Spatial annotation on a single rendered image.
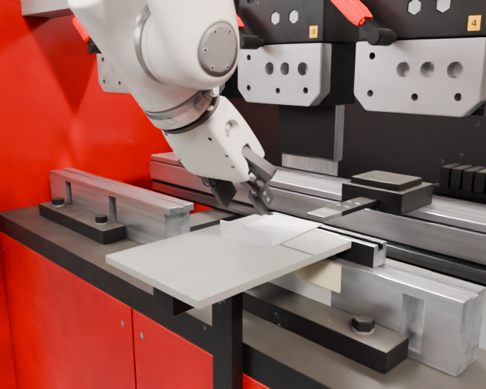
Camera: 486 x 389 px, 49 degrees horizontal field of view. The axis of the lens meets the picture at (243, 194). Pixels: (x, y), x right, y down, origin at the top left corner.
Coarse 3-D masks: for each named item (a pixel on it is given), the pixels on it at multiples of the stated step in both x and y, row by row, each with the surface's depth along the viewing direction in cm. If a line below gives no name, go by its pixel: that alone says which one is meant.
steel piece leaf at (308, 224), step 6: (270, 216) 81; (276, 216) 81; (282, 216) 81; (282, 222) 77; (288, 222) 77; (294, 222) 77; (300, 222) 77; (306, 222) 77; (312, 222) 77; (312, 228) 75
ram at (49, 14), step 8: (32, 0) 120; (40, 0) 118; (48, 0) 115; (56, 0) 112; (64, 0) 110; (24, 8) 124; (32, 8) 121; (40, 8) 118; (48, 8) 116; (56, 8) 113; (64, 8) 111; (40, 16) 128; (48, 16) 128; (56, 16) 128
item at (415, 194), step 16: (352, 176) 94; (368, 176) 94; (384, 176) 94; (400, 176) 94; (352, 192) 93; (368, 192) 91; (384, 192) 88; (400, 192) 87; (416, 192) 89; (432, 192) 94; (320, 208) 84; (336, 208) 84; (352, 208) 84; (384, 208) 89; (400, 208) 87; (416, 208) 90
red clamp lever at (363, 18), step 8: (336, 0) 58; (344, 0) 58; (352, 0) 57; (344, 8) 58; (352, 8) 57; (360, 8) 57; (352, 16) 57; (360, 16) 56; (368, 16) 57; (360, 24) 57; (368, 24) 56; (368, 32) 56; (376, 32) 55; (384, 32) 55; (392, 32) 56; (368, 40) 56; (376, 40) 55; (384, 40) 56; (392, 40) 57
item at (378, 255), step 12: (288, 216) 81; (324, 228) 76; (336, 228) 75; (360, 240) 70; (372, 240) 70; (348, 252) 71; (360, 252) 70; (372, 252) 68; (384, 252) 70; (360, 264) 70; (372, 264) 69
